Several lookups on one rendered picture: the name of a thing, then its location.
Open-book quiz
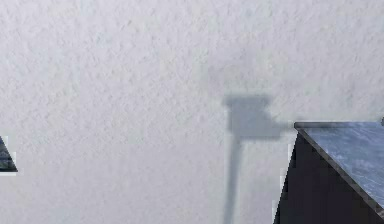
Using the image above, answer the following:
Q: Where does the dark grey triangular object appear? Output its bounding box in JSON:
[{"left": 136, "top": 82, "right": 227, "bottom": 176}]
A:
[{"left": 0, "top": 135, "right": 18, "bottom": 173}]

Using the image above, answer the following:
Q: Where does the dark cabinet with marble top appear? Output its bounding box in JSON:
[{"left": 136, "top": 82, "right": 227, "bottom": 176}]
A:
[{"left": 273, "top": 121, "right": 384, "bottom": 224}]

